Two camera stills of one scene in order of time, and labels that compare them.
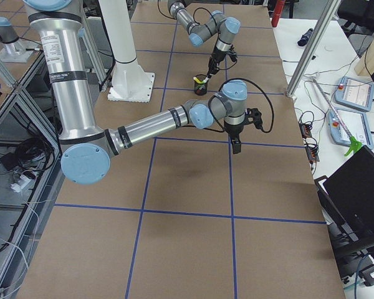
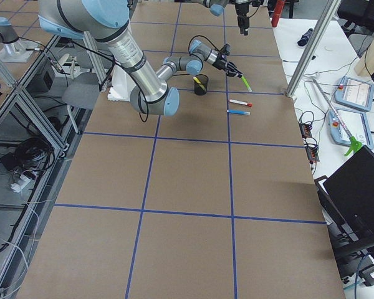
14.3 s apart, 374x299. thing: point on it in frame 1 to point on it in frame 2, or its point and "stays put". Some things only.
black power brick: [10, 161] stays put
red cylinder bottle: [278, 6] stays put
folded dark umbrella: [304, 38] stays put
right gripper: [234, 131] to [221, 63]
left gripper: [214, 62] to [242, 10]
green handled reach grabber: [354, 144] stays put
